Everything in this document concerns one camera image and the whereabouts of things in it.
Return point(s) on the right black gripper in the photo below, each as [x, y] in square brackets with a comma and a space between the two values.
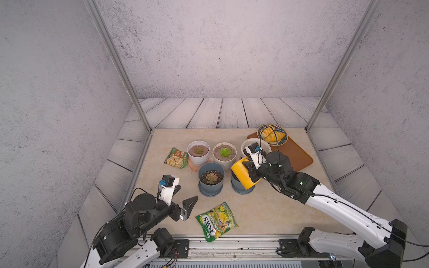
[252, 171]

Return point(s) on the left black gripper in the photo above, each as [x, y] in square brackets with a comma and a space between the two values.
[176, 214]

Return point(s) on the yellow plastic watering can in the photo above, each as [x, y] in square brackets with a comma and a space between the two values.
[240, 171]

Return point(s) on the blue pot succulent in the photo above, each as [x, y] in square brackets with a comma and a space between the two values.
[238, 187]
[211, 176]

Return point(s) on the white ribbed pot green succulent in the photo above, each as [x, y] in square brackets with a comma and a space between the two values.
[225, 155]

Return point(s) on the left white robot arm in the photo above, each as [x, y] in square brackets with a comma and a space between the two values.
[122, 242]

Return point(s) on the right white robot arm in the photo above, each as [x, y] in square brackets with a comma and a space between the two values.
[375, 241]

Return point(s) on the large white pot dark soil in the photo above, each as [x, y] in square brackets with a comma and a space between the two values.
[264, 145]

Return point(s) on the white round pot pinkish soil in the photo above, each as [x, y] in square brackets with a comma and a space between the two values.
[198, 152]

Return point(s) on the terracotta saucer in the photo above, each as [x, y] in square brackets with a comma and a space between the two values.
[195, 167]

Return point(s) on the green snack packet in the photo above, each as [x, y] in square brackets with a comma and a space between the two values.
[177, 158]

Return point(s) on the lower yellow pastry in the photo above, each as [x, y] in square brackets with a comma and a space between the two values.
[274, 137]

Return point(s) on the yellow pastry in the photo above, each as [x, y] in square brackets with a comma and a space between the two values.
[274, 137]
[267, 131]

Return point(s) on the green Fox's candy bag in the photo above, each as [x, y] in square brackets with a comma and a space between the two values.
[216, 222]

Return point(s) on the upper yellow pastry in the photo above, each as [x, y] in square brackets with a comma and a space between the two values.
[267, 131]

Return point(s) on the brown rectangular tray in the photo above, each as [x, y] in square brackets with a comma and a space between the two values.
[299, 158]

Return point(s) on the blue patterned plate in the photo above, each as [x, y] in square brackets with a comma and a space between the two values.
[277, 128]

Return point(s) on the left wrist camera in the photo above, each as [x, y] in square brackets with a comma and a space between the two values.
[166, 188]

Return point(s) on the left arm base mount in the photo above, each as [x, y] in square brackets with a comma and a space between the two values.
[179, 249]

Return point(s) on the aluminium front rail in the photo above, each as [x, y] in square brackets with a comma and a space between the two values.
[234, 251]

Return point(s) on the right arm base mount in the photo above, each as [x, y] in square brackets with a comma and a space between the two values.
[299, 247]

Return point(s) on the left aluminium frame post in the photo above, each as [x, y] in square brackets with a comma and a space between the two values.
[109, 45]

